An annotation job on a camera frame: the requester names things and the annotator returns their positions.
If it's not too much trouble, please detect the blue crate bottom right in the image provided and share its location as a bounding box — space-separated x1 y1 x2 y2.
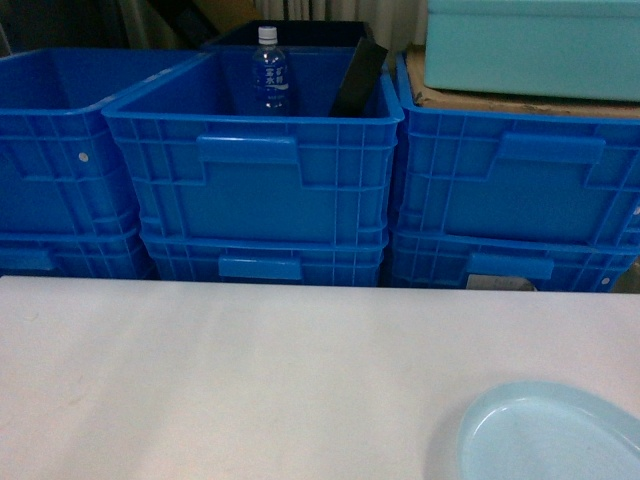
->
391 229 639 292

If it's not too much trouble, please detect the blue crate top right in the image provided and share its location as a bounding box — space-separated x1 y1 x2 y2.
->
393 47 639 249

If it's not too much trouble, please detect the light blue oval tray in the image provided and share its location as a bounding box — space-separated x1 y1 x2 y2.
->
457 381 639 479

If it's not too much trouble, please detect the teal plastic box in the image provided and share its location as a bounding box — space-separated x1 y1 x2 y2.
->
424 1 639 102

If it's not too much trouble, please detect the black flat board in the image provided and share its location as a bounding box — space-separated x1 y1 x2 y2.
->
329 37 388 118

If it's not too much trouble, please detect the blue crate bottom left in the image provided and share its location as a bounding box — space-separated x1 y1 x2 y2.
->
1 228 158 280

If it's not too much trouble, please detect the clear water bottle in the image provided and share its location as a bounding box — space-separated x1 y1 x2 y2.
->
252 26 291 116

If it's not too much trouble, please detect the blue crate bottom middle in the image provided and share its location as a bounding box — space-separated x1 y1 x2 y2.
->
141 233 388 287

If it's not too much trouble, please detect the blue crate top left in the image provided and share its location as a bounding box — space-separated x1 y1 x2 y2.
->
1 48 194 237

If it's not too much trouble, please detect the dark blue rear crate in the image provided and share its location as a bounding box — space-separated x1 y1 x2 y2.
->
202 20 374 49

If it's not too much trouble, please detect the blue crate top middle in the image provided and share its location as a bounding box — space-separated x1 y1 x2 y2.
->
103 46 403 249

